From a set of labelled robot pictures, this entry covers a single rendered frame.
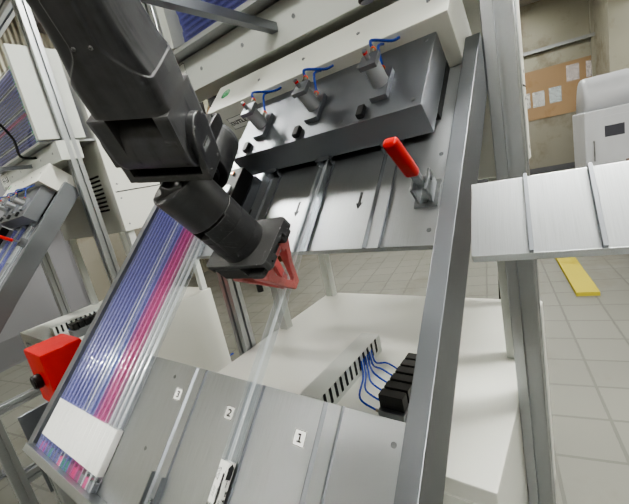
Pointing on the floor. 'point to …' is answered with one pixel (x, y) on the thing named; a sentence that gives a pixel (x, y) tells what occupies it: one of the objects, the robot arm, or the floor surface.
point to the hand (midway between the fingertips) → (288, 281)
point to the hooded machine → (608, 119)
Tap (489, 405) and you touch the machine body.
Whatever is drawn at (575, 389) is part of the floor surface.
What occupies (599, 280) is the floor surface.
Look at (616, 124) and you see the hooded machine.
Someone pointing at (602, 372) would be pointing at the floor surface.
